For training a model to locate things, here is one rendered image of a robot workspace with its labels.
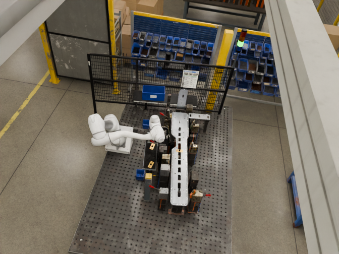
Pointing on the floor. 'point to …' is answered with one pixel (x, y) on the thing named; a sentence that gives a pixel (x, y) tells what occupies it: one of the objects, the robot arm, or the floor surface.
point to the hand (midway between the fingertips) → (152, 143)
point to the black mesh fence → (146, 80)
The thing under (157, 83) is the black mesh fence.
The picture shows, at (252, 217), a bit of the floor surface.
